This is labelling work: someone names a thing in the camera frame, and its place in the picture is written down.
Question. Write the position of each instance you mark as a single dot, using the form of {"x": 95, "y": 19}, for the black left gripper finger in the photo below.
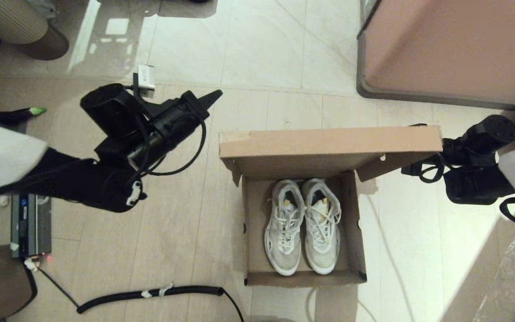
{"x": 207, "y": 97}

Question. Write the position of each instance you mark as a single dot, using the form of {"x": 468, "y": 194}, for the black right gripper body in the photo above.
{"x": 423, "y": 167}

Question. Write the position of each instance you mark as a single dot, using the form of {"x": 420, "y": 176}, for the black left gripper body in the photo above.
{"x": 168, "y": 125}

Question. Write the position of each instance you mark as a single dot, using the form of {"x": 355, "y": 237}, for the brown cardboard shoe box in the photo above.
{"x": 324, "y": 147}

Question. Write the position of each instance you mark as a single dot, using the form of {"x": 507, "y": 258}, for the white mesh sneaker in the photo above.
{"x": 286, "y": 228}
{"x": 324, "y": 228}

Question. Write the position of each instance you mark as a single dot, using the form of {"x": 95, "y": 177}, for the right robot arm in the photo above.
{"x": 485, "y": 170}

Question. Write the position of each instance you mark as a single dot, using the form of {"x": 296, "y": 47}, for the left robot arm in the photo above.
{"x": 61, "y": 174}

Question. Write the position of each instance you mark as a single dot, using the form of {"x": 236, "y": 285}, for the grey power inverter box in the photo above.
{"x": 31, "y": 228}

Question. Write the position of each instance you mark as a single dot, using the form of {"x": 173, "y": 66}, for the pink cabinet with grey edge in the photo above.
{"x": 454, "y": 44}

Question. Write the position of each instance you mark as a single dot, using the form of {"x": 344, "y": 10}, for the black green-tipped stick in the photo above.
{"x": 16, "y": 115}

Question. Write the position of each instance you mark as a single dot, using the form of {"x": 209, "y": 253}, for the grey cloth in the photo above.
{"x": 43, "y": 7}

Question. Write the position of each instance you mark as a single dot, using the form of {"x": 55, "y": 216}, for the beige ribbed round pouf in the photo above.
{"x": 7, "y": 18}

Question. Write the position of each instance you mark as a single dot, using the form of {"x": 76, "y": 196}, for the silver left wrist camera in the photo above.
{"x": 145, "y": 78}

